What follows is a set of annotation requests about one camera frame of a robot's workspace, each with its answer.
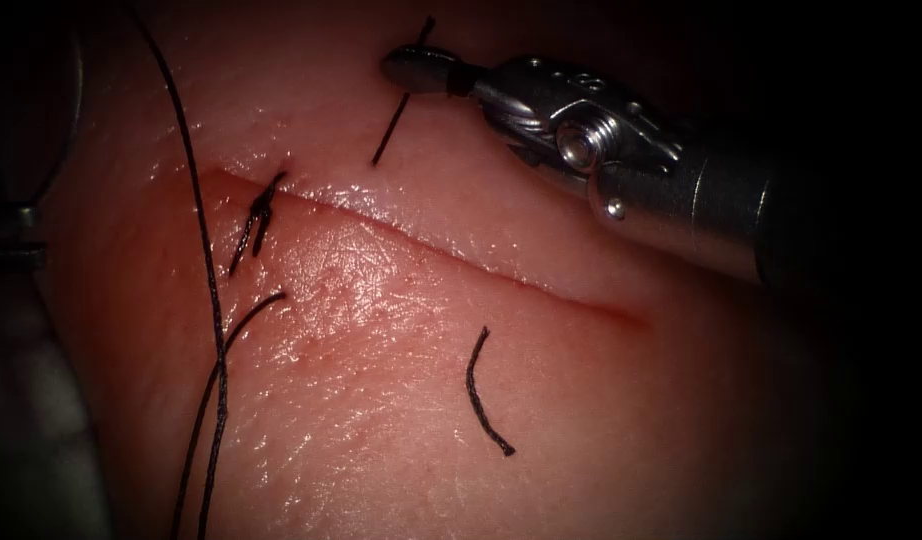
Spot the right arm needle driver jaw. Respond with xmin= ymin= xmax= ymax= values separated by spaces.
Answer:
xmin=379 ymin=45 xmax=487 ymax=97

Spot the right arm needle driver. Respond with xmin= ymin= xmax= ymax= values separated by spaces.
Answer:
xmin=470 ymin=55 xmax=686 ymax=199

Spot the short black thread piece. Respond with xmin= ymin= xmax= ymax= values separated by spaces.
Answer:
xmin=370 ymin=15 xmax=438 ymax=167

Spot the black stitching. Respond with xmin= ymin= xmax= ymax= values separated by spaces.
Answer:
xmin=227 ymin=170 xmax=288 ymax=277

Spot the tissue pad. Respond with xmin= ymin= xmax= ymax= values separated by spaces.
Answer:
xmin=37 ymin=0 xmax=867 ymax=540

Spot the curved black thread piece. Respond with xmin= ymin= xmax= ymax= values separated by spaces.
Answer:
xmin=464 ymin=325 xmax=518 ymax=458

